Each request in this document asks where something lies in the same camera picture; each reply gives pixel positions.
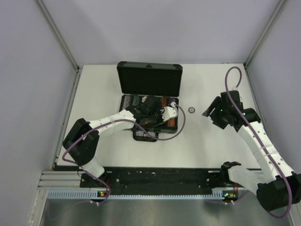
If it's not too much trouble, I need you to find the single poker chip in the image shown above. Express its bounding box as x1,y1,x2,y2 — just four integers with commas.
188,107,196,113

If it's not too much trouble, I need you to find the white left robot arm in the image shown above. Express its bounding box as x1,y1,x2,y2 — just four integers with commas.
62,96,178,187

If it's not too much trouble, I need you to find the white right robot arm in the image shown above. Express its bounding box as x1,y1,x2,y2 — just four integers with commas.
202,90,301,211

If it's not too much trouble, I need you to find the black poker set case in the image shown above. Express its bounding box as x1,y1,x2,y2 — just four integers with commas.
117,61,183,142

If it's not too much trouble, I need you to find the orange grey chip row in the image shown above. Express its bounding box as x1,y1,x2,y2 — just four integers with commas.
160,98,167,108

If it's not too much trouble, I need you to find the green chip row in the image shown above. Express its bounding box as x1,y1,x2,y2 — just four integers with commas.
132,96,140,106

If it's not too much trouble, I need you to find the purple orange chip row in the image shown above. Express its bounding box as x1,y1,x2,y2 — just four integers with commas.
167,98,175,128

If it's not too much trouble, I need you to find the blue white chip row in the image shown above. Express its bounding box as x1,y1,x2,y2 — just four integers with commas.
121,96,132,110

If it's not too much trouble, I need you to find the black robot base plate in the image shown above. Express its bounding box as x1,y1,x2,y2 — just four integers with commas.
79,166,236,195

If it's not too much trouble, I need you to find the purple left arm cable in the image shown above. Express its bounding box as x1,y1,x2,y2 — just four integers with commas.
62,103,186,205

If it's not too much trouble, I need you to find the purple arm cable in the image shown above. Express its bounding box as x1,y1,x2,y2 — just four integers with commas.
224,67,294,219
62,103,186,205

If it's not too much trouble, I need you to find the blue-grey cable duct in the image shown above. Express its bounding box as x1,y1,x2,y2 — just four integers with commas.
47,190,238,200

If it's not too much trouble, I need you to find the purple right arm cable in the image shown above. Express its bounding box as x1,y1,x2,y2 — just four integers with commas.
224,67,294,219

